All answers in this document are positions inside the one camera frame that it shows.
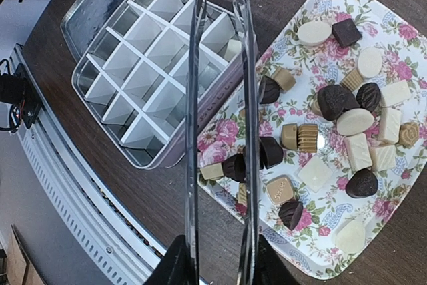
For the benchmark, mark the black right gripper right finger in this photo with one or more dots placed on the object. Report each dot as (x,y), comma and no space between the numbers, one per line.
(262,266)

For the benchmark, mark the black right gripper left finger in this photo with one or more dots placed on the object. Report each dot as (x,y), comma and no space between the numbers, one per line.
(175,266)

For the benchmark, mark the metal tongs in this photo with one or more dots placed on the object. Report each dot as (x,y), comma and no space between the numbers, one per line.
(221,111)

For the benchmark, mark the pink tin box with dividers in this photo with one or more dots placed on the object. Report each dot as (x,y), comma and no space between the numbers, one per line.
(133,78)

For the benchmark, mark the pink bunny tin lid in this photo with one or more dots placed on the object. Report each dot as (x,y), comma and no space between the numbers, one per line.
(83,21)

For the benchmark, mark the dark round chocolate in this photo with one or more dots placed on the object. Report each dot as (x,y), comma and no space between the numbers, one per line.
(290,213)

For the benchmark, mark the tan Sweet chocolate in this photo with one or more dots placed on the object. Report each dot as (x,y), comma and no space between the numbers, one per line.
(280,189)

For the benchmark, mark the white oval chocolate lower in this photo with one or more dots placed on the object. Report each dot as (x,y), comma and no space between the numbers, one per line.
(351,238)

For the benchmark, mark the white oval chocolate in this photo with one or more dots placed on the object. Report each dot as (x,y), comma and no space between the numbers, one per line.
(369,62)
(314,33)
(351,238)

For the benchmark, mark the dark heart chocolate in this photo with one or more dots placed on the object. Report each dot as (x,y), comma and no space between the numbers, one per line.
(362,184)

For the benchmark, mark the white oval chocolate upper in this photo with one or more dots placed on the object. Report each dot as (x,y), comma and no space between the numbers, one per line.
(369,62)

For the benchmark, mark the dark square chocolate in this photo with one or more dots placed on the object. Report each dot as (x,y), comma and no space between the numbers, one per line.
(346,33)

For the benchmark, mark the floral pink tray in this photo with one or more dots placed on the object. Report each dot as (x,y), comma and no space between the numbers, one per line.
(319,179)

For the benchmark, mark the front aluminium rail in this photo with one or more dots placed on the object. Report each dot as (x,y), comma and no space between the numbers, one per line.
(120,246)

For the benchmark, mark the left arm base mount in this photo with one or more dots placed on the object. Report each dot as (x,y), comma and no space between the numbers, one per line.
(19,92)

